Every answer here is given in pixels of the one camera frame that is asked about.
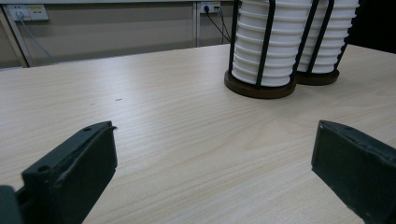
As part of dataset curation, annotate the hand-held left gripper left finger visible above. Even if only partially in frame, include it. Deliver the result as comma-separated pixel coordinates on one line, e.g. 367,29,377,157
17,120,119,224

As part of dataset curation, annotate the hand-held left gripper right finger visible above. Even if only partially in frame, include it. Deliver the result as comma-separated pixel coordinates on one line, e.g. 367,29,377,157
311,119,396,224

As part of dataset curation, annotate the black wire cup holder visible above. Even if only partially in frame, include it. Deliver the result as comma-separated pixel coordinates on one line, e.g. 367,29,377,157
223,0,320,100
295,0,361,87

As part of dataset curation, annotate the stack of white paper cups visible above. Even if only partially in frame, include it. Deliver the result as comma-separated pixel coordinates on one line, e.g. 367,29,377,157
232,0,312,88
297,0,361,75

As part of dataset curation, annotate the beige desk leg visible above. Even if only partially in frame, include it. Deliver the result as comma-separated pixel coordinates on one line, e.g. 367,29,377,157
0,6,34,68
191,1,201,49

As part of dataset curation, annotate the beige back panel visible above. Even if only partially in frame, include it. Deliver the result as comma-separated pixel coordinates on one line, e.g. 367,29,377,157
0,2,234,69

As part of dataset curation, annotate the dark curtain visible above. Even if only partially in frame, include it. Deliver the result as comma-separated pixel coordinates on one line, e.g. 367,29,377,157
347,0,396,54

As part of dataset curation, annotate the white power cable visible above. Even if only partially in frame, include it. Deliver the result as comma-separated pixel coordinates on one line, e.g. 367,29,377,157
18,12,59,65

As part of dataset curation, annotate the white wall socket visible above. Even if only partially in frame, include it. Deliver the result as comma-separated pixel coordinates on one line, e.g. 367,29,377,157
27,4,50,21
7,4,30,22
200,1,221,14

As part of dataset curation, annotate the black power cable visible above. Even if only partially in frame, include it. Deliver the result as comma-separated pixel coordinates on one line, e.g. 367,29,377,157
204,6,233,44
217,7,233,41

